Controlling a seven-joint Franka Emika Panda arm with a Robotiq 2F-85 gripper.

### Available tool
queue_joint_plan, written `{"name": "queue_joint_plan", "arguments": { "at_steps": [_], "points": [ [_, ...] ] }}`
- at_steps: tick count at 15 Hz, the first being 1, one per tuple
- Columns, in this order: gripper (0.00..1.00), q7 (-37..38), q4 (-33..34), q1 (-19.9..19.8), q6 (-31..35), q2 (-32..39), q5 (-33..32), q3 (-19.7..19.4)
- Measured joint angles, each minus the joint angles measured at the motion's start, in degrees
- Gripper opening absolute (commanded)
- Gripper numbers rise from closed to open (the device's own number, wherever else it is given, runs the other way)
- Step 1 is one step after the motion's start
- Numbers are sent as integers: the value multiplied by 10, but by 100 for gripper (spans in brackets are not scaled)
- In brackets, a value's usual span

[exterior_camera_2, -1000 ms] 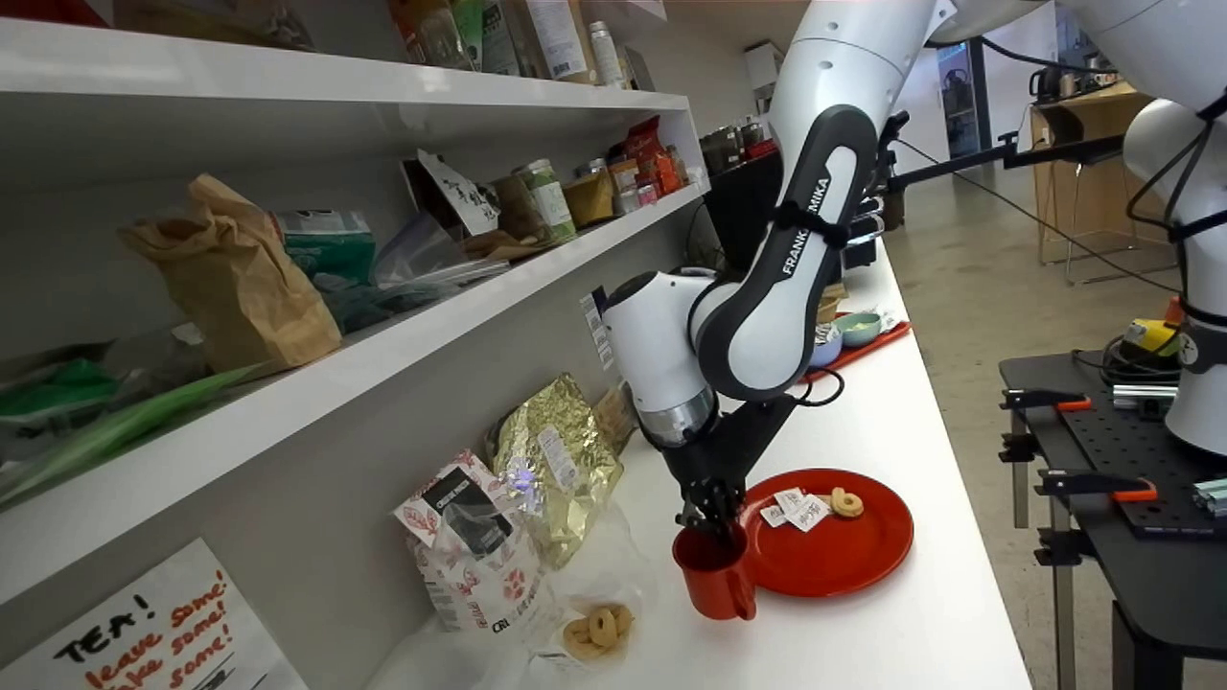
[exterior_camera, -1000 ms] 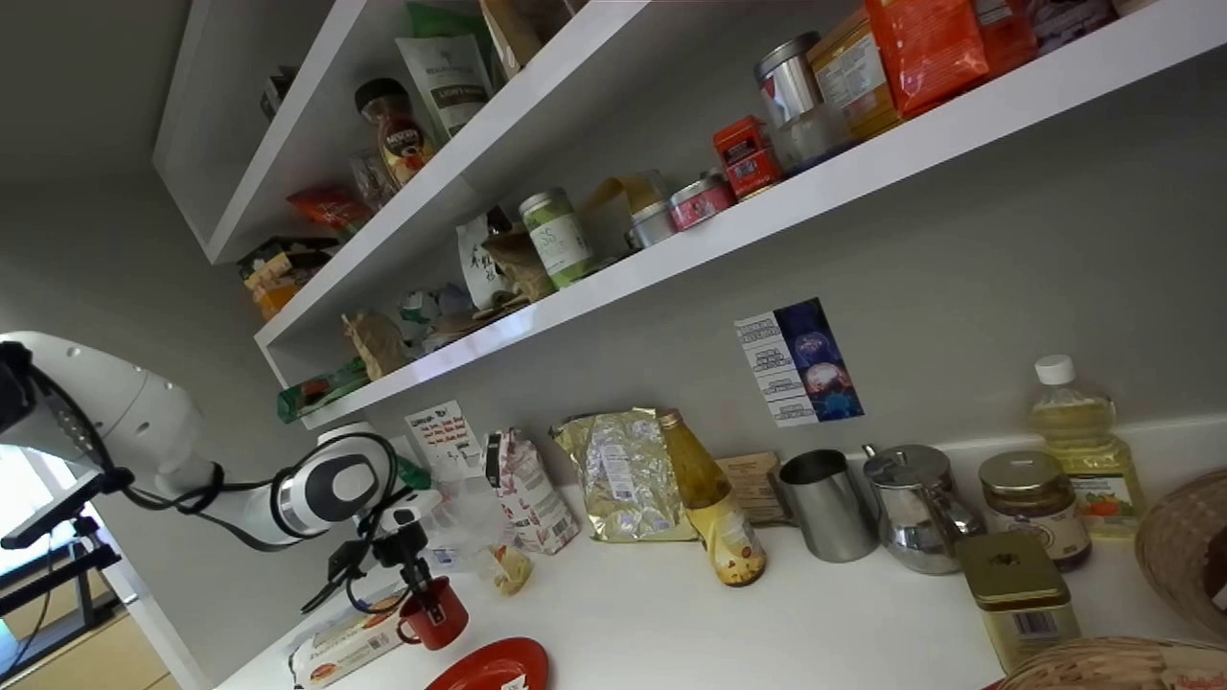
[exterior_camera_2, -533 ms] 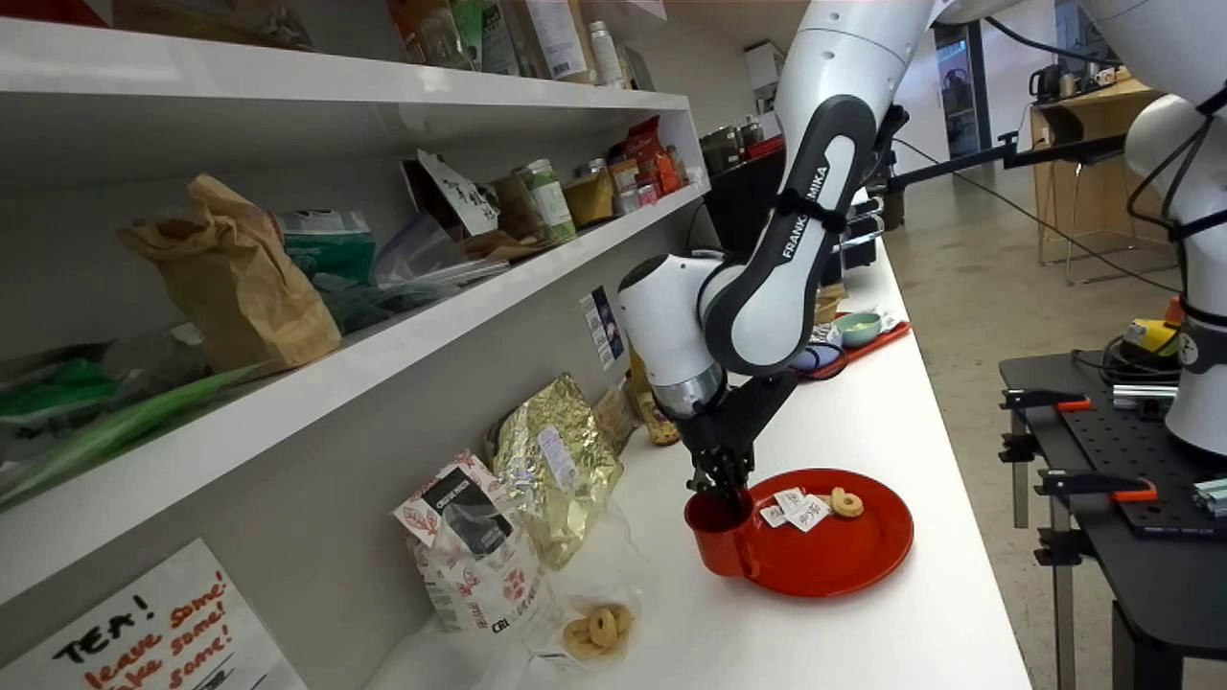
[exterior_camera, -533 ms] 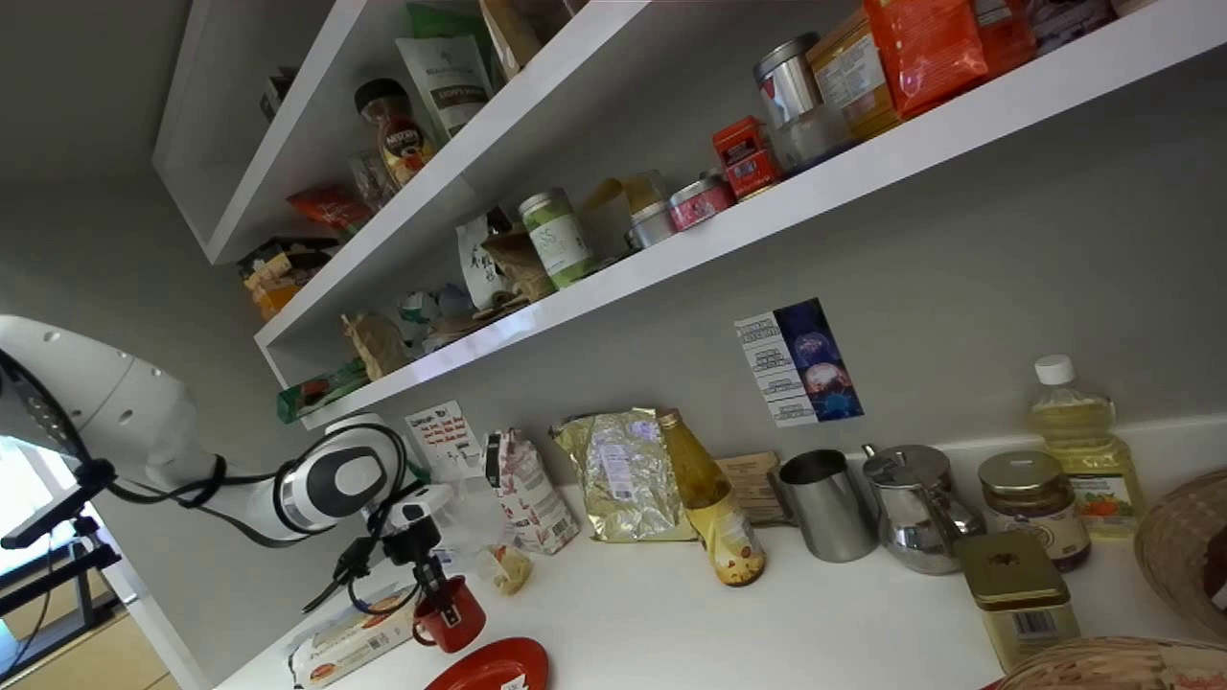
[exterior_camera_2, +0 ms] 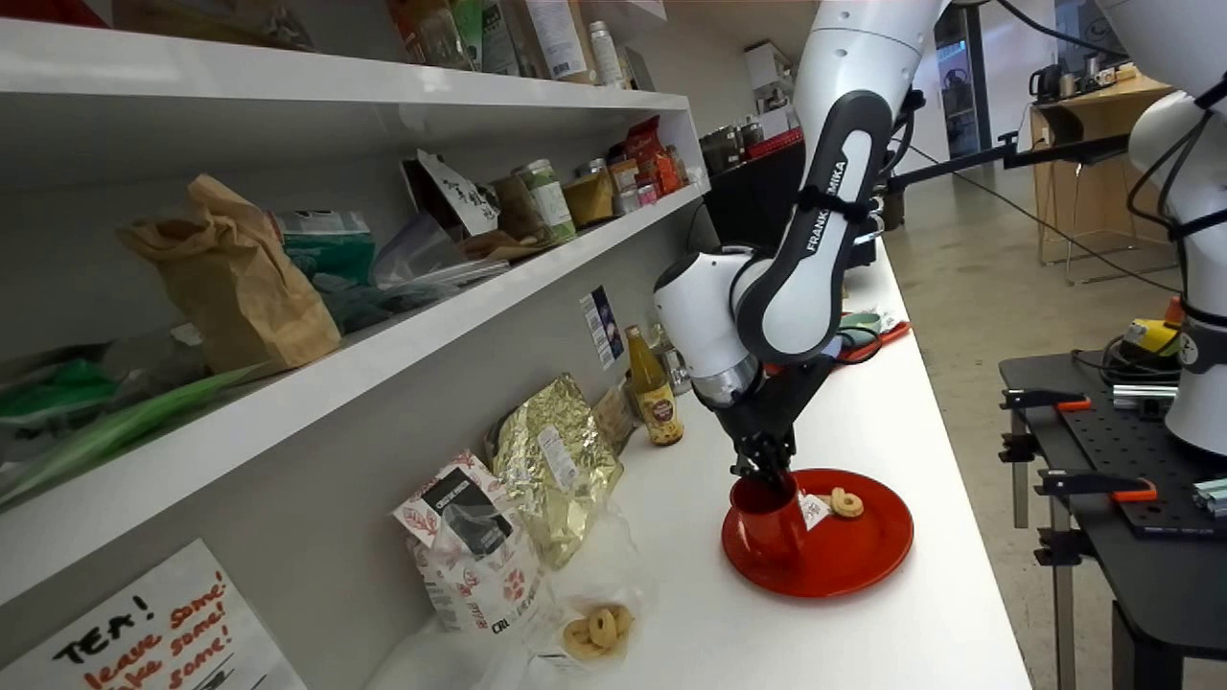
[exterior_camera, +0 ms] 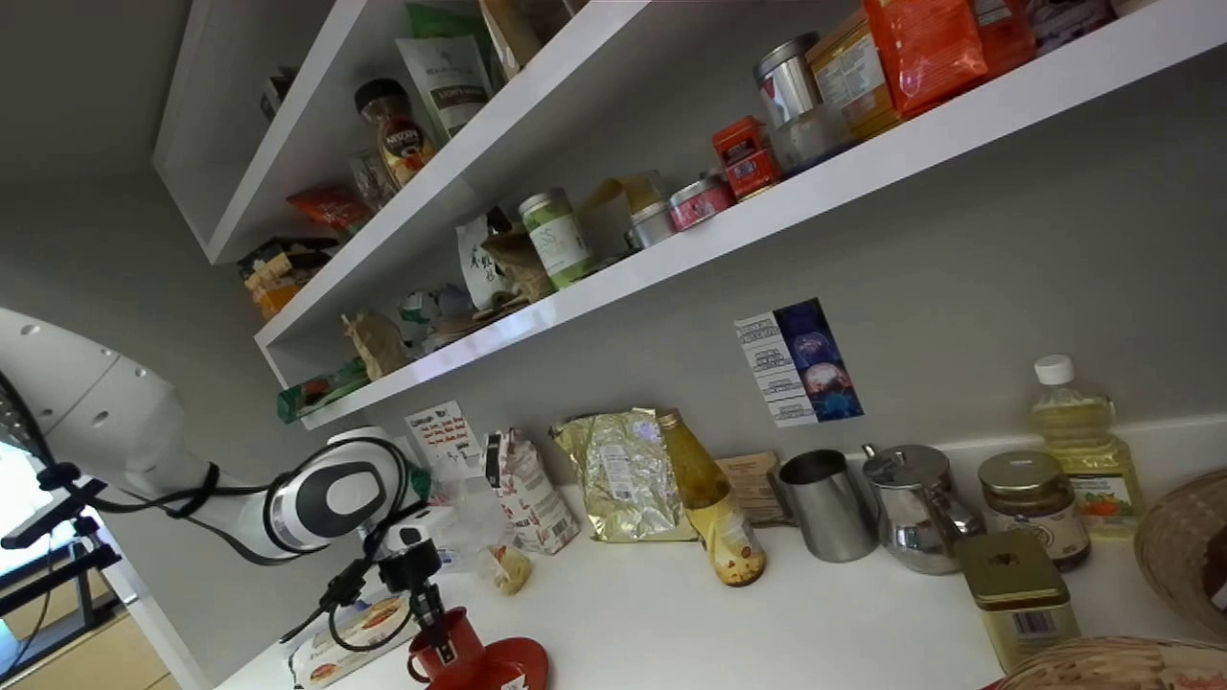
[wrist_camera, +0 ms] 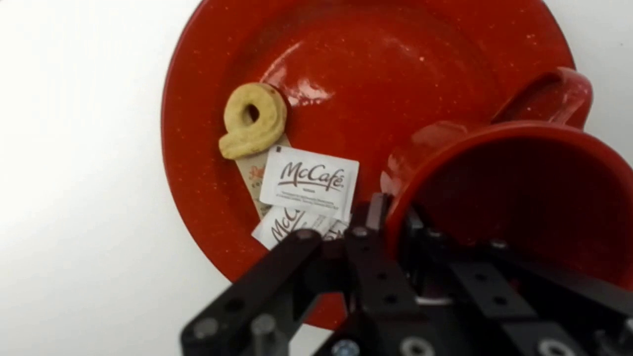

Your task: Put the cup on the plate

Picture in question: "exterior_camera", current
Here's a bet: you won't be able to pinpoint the blue white box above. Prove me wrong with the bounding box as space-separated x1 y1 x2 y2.
731 296 866 430

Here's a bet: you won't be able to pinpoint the steel milk pitcher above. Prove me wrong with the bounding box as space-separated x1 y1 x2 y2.
773 446 880 567

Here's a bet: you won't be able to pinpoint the brown bottle yellow label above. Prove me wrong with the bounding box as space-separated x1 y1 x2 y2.
657 411 772 590

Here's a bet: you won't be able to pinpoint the green label white jar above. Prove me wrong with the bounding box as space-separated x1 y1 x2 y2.
515 186 597 292

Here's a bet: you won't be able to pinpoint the red cup with handle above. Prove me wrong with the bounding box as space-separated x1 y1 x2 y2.
402 608 498 690

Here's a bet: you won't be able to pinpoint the glass jar gold lid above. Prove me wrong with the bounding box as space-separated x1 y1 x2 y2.
976 449 1091 570

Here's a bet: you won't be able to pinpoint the clear plastic cookie bag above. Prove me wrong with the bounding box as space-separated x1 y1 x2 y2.
433 476 539 600

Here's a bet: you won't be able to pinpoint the green plastic bags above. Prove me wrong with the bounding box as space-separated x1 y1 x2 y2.
274 361 372 424

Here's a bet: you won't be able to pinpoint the wicker basket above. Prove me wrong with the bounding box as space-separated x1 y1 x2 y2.
1130 463 1227 642

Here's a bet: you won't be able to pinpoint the gold square tin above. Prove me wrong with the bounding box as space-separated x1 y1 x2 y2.
951 525 1085 673

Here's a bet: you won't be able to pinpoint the white snack packet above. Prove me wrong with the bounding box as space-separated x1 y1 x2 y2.
282 590 419 690

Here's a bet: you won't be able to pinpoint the red small box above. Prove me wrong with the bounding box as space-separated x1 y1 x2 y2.
708 110 786 203

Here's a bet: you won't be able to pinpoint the white shelf board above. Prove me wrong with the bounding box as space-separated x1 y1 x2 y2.
299 0 1227 433
249 0 646 389
148 0 374 268

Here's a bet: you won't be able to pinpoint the woven wicker lid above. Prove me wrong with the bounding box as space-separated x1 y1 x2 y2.
983 631 1227 690

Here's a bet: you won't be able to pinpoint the black tripod stand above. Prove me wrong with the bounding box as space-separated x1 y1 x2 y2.
0 471 129 682

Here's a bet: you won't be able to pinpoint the pink round tin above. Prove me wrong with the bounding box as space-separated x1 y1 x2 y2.
666 171 737 233

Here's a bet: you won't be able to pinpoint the white green pouch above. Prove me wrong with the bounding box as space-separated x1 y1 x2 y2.
390 3 494 136

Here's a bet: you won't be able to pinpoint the steel can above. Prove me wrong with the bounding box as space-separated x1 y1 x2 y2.
756 29 827 130

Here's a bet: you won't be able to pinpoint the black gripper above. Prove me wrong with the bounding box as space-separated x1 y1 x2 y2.
378 538 460 651

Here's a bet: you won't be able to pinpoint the red foil packet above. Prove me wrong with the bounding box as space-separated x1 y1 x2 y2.
282 180 374 236

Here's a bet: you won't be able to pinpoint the brown spread jar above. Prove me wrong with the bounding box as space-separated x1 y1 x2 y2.
354 74 433 182

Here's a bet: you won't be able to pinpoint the tan lidded jar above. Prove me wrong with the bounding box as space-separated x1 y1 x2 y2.
580 168 664 260

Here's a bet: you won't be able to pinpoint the orange yellow jars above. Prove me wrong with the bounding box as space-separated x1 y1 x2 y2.
240 236 322 320

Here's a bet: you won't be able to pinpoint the yellow orange box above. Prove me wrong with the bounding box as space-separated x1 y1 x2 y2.
804 9 902 140

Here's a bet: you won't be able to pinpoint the white black carton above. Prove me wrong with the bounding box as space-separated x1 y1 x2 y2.
451 205 519 317

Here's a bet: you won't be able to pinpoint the white handwritten tea sign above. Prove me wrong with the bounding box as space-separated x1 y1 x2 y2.
402 400 492 486

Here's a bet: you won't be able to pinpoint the gold foil bag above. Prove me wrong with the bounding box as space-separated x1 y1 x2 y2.
549 401 703 547

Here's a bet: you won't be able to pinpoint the cooking oil bottle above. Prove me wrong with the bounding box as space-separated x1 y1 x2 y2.
1022 352 1145 540

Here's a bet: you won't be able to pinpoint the white red patterned bag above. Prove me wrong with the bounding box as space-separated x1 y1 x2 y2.
482 424 585 561

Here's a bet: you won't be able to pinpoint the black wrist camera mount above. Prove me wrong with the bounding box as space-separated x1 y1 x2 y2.
278 547 402 655

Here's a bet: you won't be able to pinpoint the steel teapot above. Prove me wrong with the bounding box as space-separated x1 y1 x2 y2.
860 439 989 577

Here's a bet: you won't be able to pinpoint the orange red snack bag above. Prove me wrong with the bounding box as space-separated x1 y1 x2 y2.
864 0 993 124

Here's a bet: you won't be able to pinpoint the brown cardboard box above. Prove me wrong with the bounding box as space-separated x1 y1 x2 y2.
712 449 793 527

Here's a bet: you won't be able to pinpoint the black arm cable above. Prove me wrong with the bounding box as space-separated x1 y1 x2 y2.
35 461 282 567

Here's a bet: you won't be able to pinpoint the brown paper bag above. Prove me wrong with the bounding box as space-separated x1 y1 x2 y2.
337 306 413 383

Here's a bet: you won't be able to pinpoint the white small tin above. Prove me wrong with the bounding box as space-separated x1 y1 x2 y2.
629 200 680 250

